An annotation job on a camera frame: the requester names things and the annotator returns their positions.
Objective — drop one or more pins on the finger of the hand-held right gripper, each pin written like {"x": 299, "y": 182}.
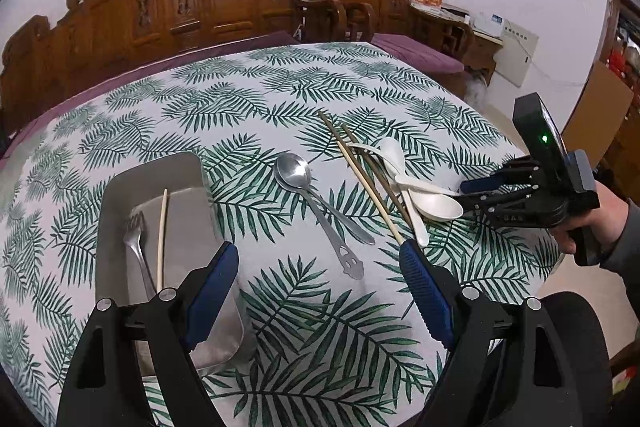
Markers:
{"x": 500, "y": 207}
{"x": 482, "y": 182}

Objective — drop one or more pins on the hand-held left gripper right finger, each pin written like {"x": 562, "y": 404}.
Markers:
{"x": 425, "y": 292}

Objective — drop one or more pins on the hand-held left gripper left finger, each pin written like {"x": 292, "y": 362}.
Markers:
{"x": 212, "y": 294}

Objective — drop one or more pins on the white plastic spoon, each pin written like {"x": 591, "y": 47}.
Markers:
{"x": 417, "y": 227}
{"x": 392, "y": 153}
{"x": 440, "y": 208}

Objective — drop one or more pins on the metal tray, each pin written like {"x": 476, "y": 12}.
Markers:
{"x": 165, "y": 217}

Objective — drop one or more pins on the brown wooden chopstick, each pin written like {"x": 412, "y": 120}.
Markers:
{"x": 352, "y": 139}
{"x": 330, "y": 127}

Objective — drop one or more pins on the person's right forearm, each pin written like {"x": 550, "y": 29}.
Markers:
{"x": 625, "y": 242}

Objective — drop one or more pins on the person's right hand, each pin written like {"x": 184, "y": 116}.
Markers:
{"x": 610, "y": 219}

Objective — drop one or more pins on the cardboard sheet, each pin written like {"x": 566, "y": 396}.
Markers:
{"x": 600, "y": 112}

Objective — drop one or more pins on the light wooden chopstick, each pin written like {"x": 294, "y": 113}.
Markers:
{"x": 162, "y": 237}
{"x": 370, "y": 192}

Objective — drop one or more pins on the white plastic bag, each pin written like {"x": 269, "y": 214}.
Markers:
{"x": 475, "y": 89}

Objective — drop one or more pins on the metal fork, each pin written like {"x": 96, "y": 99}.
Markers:
{"x": 136, "y": 237}

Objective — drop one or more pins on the plain metal spoon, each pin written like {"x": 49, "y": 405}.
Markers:
{"x": 345, "y": 224}

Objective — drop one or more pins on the wooden side table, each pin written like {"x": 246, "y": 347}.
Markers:
{"x": 482, "y": 57}

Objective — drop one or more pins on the white box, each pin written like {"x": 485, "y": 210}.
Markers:
{"x": 487, "y": 26}

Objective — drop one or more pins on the purple armchair cushion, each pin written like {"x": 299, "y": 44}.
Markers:
{"x": 420, "y": 54}

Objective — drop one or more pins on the leaf-print tablecloth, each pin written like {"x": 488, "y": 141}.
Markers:
{"x": 280, "y": 107}

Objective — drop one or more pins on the beige wall panel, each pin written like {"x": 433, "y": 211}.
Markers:
{"x": 520, "y": 54}

